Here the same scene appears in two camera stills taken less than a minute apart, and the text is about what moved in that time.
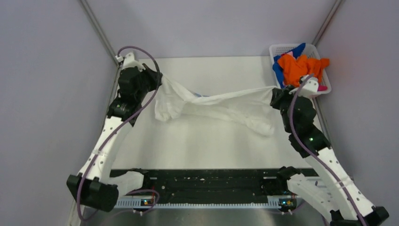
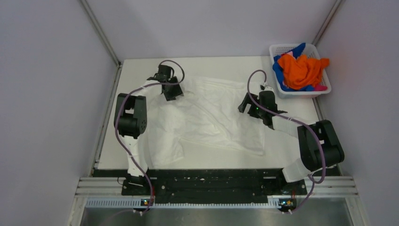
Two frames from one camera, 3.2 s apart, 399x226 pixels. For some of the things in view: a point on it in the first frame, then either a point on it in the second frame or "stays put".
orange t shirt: x=293 y=69 stays put
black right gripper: x=278 y=95 -> x=251 y=112
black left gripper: x=153 y=75 -> x=177 y=91
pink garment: x=322 y=88 stays put
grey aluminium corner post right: x=326 y=23 stays put
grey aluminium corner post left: x=99 y=29 stays put
